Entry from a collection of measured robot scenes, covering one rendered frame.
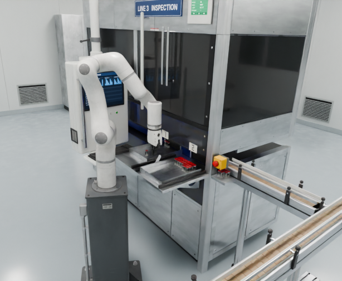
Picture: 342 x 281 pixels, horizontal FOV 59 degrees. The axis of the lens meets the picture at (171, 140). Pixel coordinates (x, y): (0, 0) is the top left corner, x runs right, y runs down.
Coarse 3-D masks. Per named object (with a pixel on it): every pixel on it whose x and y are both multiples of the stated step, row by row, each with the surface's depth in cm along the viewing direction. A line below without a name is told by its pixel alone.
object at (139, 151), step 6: (144, 144) 248; (162, 144) 258; (132, 150) 237; (138, 150) 245; (144, 150) 245; (150, 150) 246; (162, 150) 247; (168, 150) 247; (174, 150) 248; (180, 150) 240; (138, 156) 231; (144, 156) 234; (150, 156) 234; (156, 156) 235; (162, 156) 230
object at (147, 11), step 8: (144, 0) 229; (152, 0) 221; (160, 0) 214; (168, 0) 207; (176, 0) 201; (136, 8) 239; (144, 8) 231; (152, 8) 223; (160, 8) 216; (168, 8) 209; (176, 8) 202; (136, 16) 242; (144, 16) 233; (152, 16) 225; (160, 16) 217; (168, 16) 210; (176, 16) 204
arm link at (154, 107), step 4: (148, 104) 173; (152, 104) 171; (156, 104) 172; (160, 104) 173; (148, 108) 174; (152, 108) 172; (156, 108) 172; (160, 108) 174; (148, 112) 175; (152, 112) 173; (156, 112) 173; (160, 112) 175; (148, 116) 176; (152, 116) 174; (156, 116) 174; (160, 116) 176; (148, 120) 176; (152, 120) 175; (156, 120) 175; (160, 120) 177; (152, 124) 176; (156, 124) 176
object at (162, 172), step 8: (168, 160) 223; (144, 168) 211; (152, 168) 214; (160, 168) 214; (168, 168) 215; (176, 168) 215; (152, 176) 197; (160, 176) 203; (168, 176) 204; (176, 176) 204; (160, 184) 191
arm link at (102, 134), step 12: (84, 60) 158; (84, 72) 157; (96, 72) 163; (84, 84) 164; (96, 84) 165; (96, 96) 168; (96, 108) 170; (96, 120) 171; (108, 120) 173; (96, 132) 170; (108, 132) 171
